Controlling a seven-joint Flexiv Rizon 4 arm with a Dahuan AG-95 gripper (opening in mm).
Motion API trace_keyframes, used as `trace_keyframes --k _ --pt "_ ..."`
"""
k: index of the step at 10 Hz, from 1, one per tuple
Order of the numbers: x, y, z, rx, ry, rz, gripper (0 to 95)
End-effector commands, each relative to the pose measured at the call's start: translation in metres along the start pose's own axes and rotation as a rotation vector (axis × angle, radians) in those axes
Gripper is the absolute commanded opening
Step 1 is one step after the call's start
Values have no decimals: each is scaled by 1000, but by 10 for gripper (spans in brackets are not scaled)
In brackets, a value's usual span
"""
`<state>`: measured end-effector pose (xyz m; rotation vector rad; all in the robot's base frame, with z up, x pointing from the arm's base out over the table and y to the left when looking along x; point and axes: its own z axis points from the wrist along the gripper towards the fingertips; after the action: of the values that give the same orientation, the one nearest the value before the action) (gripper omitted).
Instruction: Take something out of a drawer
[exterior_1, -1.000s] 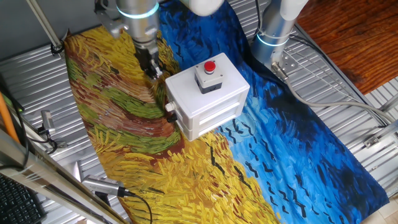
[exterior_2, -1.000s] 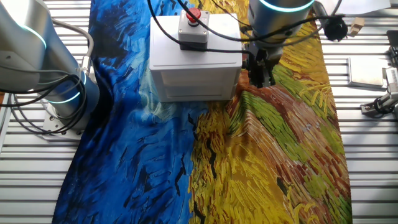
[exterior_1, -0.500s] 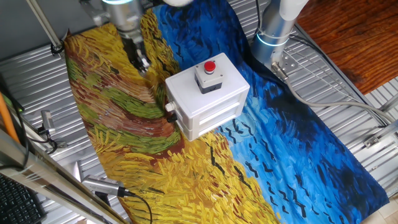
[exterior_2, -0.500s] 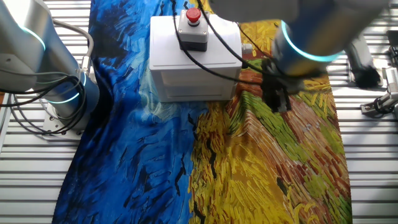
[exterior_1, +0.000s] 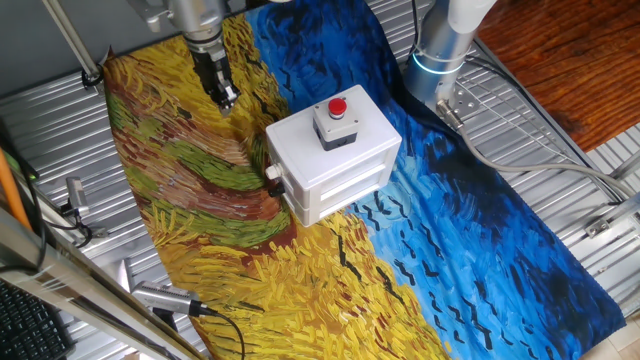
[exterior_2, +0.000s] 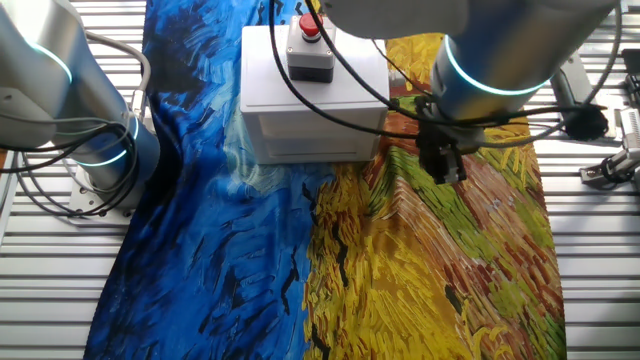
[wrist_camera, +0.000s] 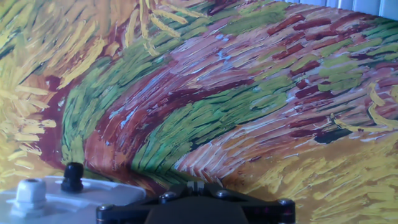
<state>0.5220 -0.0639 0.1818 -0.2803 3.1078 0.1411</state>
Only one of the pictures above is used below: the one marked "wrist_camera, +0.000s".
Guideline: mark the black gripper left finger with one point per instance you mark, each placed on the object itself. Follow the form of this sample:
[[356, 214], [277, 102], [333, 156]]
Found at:
[[130, 208]]

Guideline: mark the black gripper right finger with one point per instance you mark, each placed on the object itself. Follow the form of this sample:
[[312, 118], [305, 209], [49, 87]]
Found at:
[[267, 210]]

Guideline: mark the painted wheat field cloth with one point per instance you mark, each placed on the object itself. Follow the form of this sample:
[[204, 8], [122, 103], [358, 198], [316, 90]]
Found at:
[[217, 93]]

